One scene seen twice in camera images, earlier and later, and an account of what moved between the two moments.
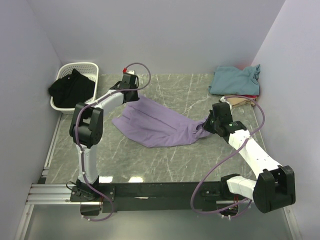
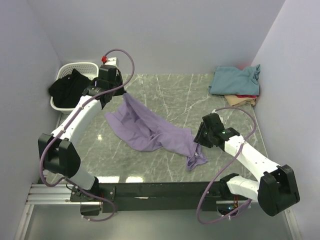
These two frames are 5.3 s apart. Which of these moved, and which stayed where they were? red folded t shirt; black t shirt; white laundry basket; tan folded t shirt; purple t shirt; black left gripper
Moved: purple t shirt; black left gripper
Stayed: tan folded t shirt; white laundry basket; red folded t shirt; black t shirt
